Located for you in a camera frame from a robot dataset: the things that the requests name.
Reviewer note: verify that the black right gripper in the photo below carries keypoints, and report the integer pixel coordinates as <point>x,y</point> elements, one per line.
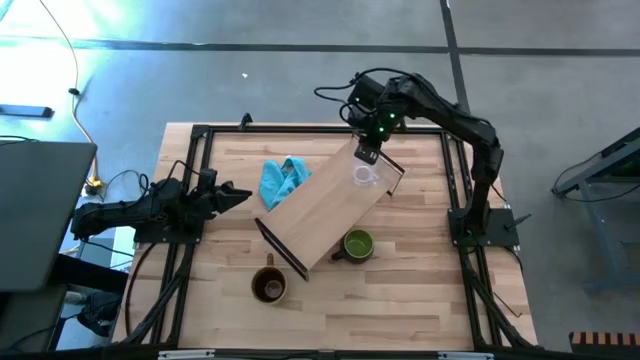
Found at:
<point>380,122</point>

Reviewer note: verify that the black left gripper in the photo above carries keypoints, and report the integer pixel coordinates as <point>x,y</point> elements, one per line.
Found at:
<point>200,205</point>

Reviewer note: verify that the clear glass mug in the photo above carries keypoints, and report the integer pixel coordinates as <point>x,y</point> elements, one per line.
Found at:
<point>365,174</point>

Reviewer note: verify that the black mug with green inside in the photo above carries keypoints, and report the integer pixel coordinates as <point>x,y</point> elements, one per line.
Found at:
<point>357,245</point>

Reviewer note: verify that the teal glazed ceramic bowl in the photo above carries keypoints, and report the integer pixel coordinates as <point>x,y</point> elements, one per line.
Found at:
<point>269,285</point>

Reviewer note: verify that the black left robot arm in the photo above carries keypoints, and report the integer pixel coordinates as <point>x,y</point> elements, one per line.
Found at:
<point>115,212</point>

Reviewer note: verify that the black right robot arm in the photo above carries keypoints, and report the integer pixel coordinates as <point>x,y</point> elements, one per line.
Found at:
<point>465,122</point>

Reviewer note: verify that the teal cloth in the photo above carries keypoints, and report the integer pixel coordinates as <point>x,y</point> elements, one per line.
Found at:
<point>280,182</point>

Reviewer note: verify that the black clamp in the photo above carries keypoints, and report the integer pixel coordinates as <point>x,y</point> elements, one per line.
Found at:
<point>246,121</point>

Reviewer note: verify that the yellow power plug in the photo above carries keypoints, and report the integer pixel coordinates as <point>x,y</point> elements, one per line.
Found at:
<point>92,186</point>

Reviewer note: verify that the black bag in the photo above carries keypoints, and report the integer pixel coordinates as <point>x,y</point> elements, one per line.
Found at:
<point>100,312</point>

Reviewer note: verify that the grey flat case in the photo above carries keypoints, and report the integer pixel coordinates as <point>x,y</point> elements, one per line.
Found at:
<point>40,215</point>

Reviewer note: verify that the black flat device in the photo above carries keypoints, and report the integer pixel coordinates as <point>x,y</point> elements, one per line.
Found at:
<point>25,111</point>

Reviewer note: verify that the grey metal cart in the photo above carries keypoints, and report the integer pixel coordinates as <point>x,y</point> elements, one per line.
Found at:
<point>605,200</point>

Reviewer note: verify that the orange black striped block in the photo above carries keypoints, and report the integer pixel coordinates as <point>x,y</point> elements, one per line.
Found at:
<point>605,341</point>

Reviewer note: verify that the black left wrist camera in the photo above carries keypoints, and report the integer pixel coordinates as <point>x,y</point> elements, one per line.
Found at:
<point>207,180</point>

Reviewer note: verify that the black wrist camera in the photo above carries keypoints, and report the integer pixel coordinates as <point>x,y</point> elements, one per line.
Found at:
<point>207,180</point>
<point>365,92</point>

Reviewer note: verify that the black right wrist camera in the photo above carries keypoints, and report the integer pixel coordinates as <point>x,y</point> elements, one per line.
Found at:
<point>365,92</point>

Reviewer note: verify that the wooden shelf with black frame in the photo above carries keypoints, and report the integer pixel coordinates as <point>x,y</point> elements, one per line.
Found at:
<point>325,210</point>

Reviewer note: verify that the black table frame rails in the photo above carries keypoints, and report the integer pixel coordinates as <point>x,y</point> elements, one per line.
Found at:
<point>300,129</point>

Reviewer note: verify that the white metal bracket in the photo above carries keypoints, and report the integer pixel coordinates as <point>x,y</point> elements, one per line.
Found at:
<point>186,355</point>
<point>465,356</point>

